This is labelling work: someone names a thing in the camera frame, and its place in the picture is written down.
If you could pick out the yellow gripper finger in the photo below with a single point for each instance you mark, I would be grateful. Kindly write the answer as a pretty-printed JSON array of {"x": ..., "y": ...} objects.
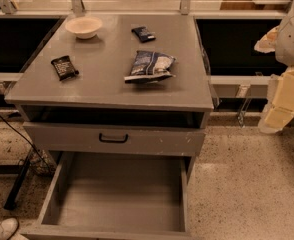
[
  {"x": 268, "y": 42},
  {"x": 279, "y": 110}
]

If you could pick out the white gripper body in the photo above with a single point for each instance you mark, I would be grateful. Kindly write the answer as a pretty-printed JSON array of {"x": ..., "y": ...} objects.
[{"x": 292, "y": 45}]

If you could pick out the blue chip bag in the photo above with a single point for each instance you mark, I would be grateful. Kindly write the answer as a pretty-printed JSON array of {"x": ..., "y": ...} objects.
[{"x": 149, "y": 67}]

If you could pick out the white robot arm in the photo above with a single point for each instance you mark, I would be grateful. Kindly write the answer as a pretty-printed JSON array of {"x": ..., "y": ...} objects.
[{"x": 284, "y": 49}]

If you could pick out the closed grey drawer front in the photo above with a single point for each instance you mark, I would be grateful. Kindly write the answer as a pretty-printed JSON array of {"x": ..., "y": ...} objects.
[{"x": 142, "y": 140}]

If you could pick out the grey drawer cabinet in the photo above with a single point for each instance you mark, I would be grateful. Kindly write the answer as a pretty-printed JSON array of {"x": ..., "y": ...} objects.
[{"x": 99, "y": 94}]

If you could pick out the open grey bottom drawer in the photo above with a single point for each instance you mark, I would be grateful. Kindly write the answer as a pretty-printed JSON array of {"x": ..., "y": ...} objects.
[{"x": 114, "y": 197}]

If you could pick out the small dark blue snack pack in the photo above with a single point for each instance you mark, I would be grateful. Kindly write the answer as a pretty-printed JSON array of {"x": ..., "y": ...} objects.
[{"x": 143, "y": 34}]

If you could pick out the white bowl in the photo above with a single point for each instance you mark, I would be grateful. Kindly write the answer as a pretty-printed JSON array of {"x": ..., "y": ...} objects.
[{"x": 84, "y": 27}]

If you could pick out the black snack packet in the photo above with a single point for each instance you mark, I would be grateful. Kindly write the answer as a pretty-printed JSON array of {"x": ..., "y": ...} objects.
[{"x": 64, "y": 68}]

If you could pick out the white shoe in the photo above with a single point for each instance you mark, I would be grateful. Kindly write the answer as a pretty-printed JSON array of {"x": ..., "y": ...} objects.
[{"x": 8, "y": 227}]

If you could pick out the black drawer handle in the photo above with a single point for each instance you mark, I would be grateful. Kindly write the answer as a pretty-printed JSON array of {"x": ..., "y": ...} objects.
[{"x": 113, "y": 139}]

